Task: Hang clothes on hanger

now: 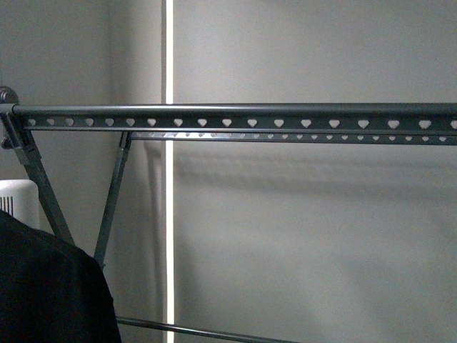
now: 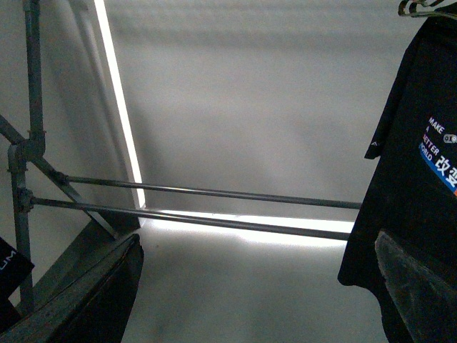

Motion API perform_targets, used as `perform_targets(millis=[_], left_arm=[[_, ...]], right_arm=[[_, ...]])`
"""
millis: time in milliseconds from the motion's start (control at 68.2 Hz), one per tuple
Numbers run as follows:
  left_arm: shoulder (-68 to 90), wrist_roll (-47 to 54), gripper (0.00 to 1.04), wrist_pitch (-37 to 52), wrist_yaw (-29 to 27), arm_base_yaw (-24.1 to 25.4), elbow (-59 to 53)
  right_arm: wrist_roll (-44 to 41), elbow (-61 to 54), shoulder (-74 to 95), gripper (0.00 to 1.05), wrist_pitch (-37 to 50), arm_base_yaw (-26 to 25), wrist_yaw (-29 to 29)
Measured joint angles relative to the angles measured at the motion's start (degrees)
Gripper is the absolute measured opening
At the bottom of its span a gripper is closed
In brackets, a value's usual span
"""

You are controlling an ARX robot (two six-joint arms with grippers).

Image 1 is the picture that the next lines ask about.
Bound white stick vacuum cleaner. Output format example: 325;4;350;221
1;179;40;229

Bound black printed t-shirt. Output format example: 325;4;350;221
1;212;121;342

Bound dark grey clothes drying rack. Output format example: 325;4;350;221
0;86;457;343

